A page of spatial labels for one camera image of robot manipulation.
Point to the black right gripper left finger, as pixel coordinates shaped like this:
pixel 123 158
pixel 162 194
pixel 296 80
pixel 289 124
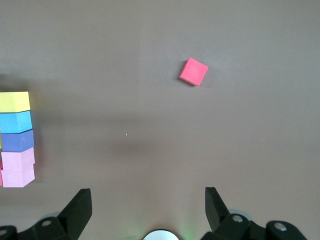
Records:
pixel 67 220

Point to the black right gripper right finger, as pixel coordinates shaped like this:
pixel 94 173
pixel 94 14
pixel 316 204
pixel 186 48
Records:
pixel 225 225

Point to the red foam cube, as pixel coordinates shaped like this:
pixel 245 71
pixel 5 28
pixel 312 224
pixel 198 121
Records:
pixel 1 175
pixel 193 71

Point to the purple foam cube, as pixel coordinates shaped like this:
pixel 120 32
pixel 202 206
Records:
pixel 17 141

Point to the yellow foam cube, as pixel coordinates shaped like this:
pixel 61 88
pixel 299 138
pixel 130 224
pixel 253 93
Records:
pixel 0 142
pixel 13 101

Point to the blue foam cube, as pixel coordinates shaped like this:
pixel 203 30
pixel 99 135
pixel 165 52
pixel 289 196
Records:
pixel 15 121

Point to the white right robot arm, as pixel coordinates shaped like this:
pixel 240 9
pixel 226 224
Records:
pixel 161 235

